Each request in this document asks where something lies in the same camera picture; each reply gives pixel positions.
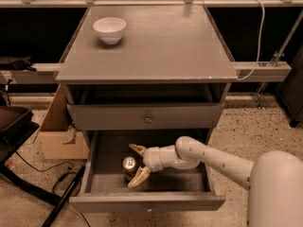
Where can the metal rail frame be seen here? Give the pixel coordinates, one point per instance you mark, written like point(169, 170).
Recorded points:
point(262, 70)

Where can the orange soda can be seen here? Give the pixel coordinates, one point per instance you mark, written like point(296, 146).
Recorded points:
point(129, 168)

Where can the grey drawer cabinet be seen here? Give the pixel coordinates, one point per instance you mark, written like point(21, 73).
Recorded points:
point(144, 93)

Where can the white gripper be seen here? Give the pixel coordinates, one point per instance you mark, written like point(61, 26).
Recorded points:
point(152, 158)

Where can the open grey middle drawer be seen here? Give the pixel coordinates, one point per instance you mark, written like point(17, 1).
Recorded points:
point(104, 187)

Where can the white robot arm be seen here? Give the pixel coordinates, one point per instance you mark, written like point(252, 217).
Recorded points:
point(274, 181)

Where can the white ceramic bowl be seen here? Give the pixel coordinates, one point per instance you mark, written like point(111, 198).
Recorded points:
point(110, 29)

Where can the closed grey top drawer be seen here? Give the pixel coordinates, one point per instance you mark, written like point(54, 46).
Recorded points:
point(145, 116)

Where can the cardboard box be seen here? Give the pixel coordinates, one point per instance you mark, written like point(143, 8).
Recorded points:
point(59, 137)

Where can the black bag on rail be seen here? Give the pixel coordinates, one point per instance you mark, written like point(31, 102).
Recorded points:
point(16, 63)

